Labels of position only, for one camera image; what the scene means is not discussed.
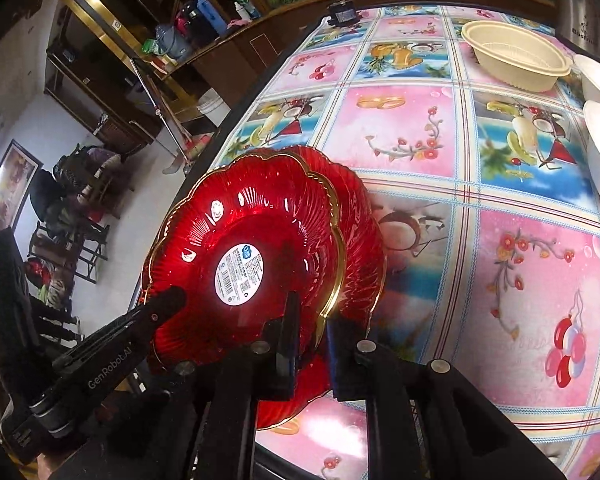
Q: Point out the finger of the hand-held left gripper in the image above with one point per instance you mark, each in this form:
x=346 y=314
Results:
x=152 y=312

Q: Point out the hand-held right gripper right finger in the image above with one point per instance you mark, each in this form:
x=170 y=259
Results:
x=339 y=360

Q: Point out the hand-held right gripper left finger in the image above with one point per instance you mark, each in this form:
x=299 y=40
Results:
x=289 y=332

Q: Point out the red plate with white label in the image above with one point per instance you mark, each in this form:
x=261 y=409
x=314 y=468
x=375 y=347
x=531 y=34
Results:
x=260 y=220

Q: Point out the red plate with gold rim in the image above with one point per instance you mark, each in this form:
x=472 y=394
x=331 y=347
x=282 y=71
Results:
x=360 y=240

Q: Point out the beige plastic bowl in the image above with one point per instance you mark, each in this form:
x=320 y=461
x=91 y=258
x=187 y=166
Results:
x=510 y=67

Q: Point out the chair with clothes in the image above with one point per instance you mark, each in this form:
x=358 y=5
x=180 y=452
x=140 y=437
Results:
x=77 y=175

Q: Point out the metal pole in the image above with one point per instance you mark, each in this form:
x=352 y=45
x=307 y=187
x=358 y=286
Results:
x=155 y=105

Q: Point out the white bucket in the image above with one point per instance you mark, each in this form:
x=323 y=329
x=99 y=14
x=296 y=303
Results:
x=213 y=106

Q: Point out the printed tablecloth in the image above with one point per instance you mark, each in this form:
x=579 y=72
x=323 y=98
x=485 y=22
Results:
x=405 y=135

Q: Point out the wooden cabinet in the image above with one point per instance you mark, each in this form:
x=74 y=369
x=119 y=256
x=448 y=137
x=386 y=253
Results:
x=95 y=75

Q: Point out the small black device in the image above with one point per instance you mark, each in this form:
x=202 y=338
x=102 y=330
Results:
x=342 y=12

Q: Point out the stainless steel thermos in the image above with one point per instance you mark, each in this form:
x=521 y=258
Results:
x=577 y=15

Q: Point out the framed wall picture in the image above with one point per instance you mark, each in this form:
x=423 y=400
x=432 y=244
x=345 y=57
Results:
x=7 y=190

